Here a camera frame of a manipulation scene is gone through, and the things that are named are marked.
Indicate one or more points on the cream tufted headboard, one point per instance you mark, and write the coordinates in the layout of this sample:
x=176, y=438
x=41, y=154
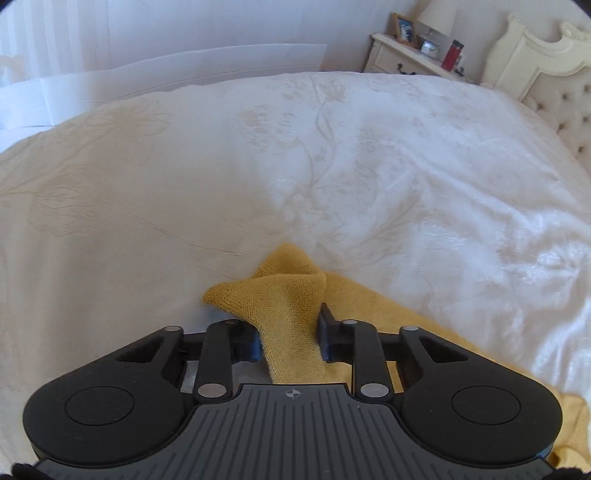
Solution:
x=549, y=64

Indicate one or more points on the wooden picture frame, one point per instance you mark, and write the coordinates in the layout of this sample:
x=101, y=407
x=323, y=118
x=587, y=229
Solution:
x=404, y=28

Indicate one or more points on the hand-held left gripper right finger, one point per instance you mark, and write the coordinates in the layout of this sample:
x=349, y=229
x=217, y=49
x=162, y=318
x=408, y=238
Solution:
x=325, y=338

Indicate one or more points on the cream table lamp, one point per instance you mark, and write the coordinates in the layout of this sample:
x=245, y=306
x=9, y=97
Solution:
x=437, y=16

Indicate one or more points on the red bottle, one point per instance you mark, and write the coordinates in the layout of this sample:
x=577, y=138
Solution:
x=451, y=54

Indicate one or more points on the white embroidered bedspread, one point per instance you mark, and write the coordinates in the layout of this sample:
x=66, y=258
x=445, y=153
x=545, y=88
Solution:
x=351, y=184

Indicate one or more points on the yellow knit sweater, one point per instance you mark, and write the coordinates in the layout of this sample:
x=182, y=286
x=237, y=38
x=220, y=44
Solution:
x=287, y=295

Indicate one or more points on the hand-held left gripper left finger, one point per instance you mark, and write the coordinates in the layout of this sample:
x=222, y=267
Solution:
x=254, y=345

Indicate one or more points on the cream nightstand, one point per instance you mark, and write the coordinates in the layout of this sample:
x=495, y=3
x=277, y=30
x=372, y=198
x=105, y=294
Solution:
x=392, y=57

